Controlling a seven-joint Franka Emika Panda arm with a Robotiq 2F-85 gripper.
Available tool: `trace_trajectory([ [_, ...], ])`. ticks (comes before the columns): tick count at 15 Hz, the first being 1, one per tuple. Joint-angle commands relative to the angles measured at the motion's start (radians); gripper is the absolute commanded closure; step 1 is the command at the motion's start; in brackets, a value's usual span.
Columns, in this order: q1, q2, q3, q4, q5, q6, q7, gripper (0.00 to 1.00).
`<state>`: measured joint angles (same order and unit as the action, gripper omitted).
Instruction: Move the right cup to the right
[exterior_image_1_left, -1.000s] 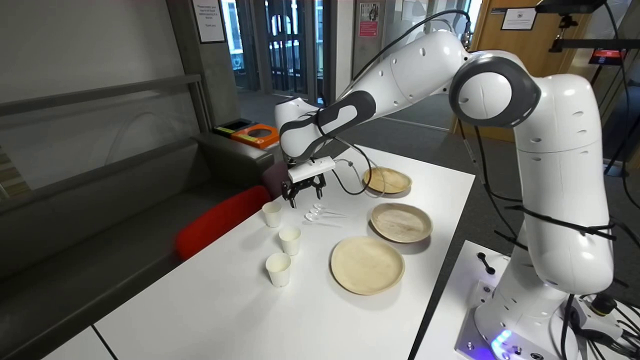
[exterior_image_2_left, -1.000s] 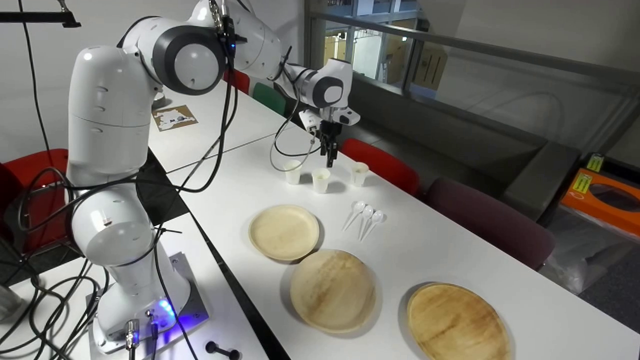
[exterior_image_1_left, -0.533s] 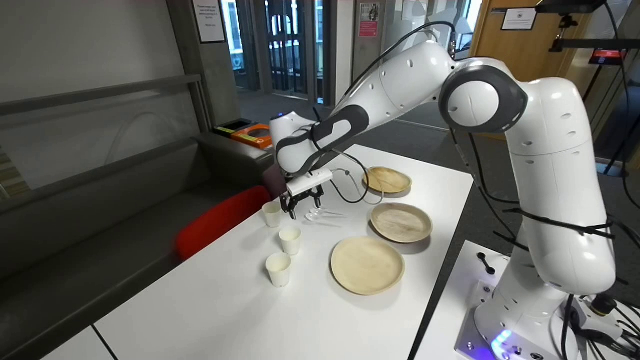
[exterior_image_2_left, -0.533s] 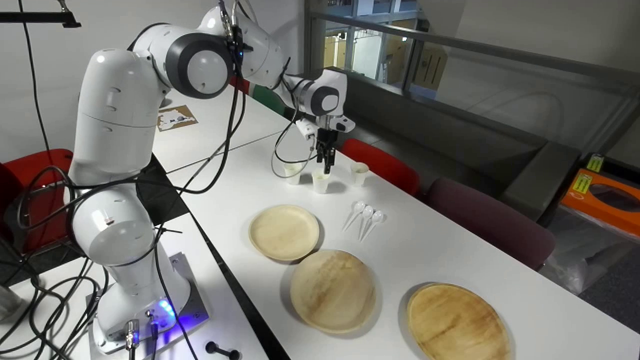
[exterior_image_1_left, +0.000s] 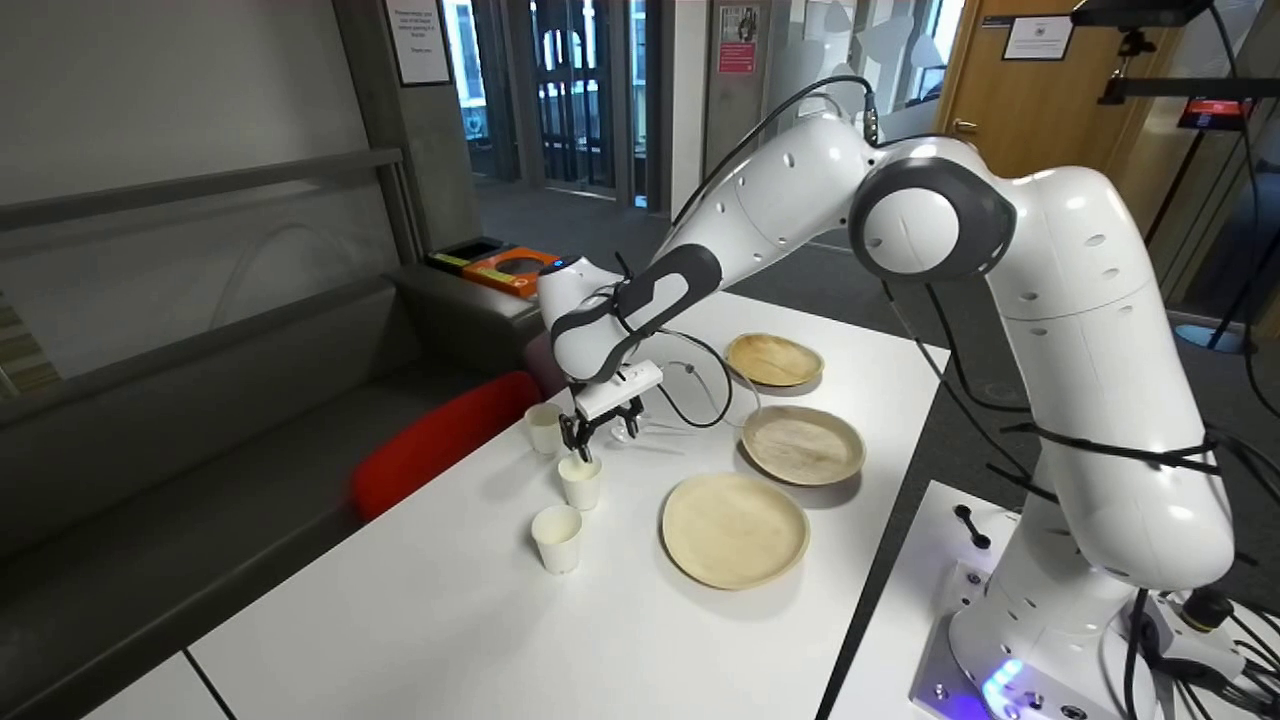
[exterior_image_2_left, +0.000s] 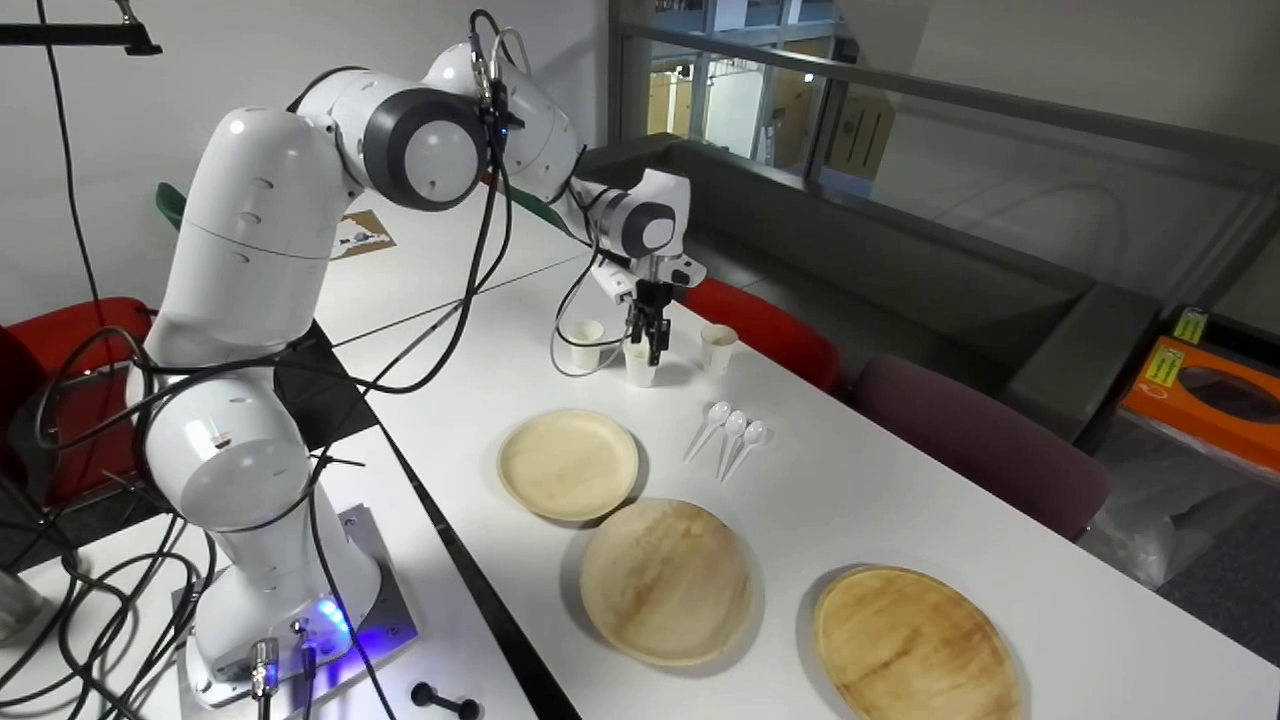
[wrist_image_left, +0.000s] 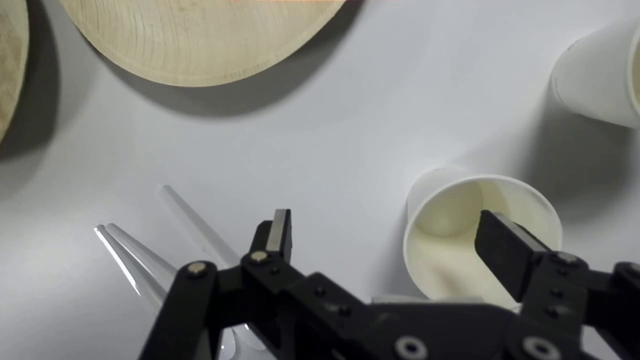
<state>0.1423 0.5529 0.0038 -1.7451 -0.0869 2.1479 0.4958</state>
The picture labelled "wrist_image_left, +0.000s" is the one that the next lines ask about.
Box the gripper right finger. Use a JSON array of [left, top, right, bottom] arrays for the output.
[[474, 209, 640, 360]]

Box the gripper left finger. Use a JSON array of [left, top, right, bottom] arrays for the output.
[[139, 209, 383, 360]]

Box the white paper cup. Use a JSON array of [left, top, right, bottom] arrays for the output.
[[550, 20, 640, 130], [402, 167, 564, 312]]

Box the clear plastic utensil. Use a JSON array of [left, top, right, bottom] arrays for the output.
[[156, 184, 267, 360], [105, 223, 179, 293], [93, 225, 167, 310]]

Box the round wooden plate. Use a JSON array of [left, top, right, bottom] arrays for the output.
[[59, 0, 347, 88], [0, 0, 30, 142]]

